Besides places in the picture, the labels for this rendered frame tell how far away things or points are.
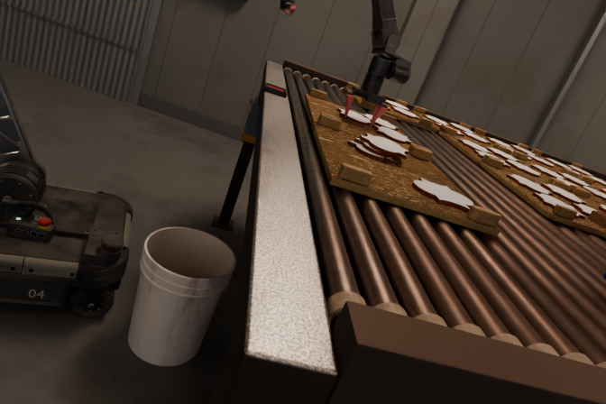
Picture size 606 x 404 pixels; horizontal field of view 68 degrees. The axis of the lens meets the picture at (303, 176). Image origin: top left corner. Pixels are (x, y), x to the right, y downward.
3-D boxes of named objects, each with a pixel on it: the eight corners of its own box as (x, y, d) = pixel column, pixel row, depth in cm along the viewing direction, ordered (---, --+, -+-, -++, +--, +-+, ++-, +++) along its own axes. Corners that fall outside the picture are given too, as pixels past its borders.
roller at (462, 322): (453, 387, 47) (473, 353, 46) (308, 84, 229) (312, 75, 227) (492, 397, 48) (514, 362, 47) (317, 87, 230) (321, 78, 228)
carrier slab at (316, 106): (311, 126, 119) (314, 121, 119) (304, 97, 157) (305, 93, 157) (428, 166, 125) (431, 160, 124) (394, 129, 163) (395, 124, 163)
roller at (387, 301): (366, 367, 46) (385, 330, 44) (290, 78, 227) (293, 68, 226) (409, 377, 47) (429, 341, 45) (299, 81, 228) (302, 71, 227)
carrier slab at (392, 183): (328, 184, 80) (332, 176, 80) (310, 126, 118) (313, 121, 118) (497, 237, 86) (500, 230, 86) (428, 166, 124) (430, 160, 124)
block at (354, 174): (337, 179, 80) (344, 164, 79) (336, 174, 82) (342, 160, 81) (368, 188, 81) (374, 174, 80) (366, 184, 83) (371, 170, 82)
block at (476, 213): (468, 220, 84) (475, 207, 84) (464, 215, 86) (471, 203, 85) (495, 228, 85) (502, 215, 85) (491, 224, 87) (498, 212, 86)
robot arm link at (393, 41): (374, 35, 137) (390, 32, 129) (405, 46, 141) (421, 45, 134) (364, 73, 138) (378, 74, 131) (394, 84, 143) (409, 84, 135)
